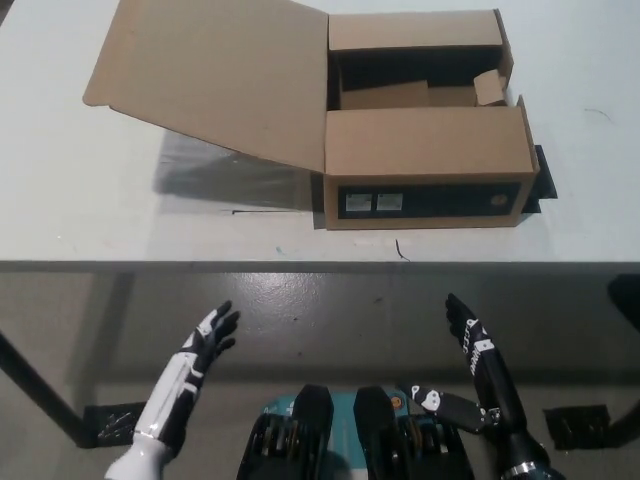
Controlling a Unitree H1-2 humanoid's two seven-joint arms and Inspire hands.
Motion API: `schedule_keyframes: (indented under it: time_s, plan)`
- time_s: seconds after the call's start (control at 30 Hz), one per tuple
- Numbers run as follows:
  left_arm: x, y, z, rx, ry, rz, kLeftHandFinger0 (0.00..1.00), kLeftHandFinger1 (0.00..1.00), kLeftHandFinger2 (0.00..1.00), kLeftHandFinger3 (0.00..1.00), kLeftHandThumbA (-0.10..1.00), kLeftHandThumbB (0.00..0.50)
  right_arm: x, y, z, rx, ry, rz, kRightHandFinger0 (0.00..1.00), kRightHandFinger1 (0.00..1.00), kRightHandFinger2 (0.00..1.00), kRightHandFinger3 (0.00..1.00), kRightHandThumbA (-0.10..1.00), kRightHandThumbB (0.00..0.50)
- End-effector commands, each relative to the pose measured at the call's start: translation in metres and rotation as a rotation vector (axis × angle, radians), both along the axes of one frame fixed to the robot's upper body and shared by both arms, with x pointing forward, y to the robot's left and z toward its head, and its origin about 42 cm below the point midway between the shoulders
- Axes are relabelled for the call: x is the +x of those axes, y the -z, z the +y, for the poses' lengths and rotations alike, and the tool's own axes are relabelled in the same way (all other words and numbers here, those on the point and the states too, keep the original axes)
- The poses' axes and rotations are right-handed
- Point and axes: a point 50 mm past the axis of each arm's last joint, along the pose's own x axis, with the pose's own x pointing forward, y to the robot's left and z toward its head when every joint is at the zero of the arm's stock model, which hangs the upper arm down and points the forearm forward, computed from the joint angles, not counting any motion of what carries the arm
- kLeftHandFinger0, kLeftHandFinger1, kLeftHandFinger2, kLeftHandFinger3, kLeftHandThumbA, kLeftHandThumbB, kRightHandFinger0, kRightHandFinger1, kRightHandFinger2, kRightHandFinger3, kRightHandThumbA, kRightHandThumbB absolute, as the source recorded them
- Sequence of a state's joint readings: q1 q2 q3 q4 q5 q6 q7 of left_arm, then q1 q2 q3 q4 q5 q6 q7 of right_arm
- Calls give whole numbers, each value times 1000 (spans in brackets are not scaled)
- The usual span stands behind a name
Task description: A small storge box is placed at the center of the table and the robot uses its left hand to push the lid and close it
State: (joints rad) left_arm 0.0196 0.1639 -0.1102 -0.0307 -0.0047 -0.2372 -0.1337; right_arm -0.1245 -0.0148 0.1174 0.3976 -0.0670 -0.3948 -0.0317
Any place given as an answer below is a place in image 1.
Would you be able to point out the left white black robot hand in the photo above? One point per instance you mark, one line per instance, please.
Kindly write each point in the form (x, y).
(175, 380)

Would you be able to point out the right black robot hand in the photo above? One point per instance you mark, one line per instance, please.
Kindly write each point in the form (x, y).
(492, 370)

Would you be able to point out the brown cardboard storage box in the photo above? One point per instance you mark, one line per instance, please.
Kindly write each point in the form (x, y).
(425, 145)

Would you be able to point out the robot legs with teal torso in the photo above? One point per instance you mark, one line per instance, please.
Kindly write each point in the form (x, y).
(370, 430)

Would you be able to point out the black floor tape patch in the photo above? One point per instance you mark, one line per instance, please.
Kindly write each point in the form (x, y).
(577, 425)
(117, 422)

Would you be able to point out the black diagonal table leg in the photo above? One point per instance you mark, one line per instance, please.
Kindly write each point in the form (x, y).
(45, 385)

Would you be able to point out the small folded cardboard piece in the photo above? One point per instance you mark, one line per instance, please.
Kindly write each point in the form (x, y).
(489, 89)

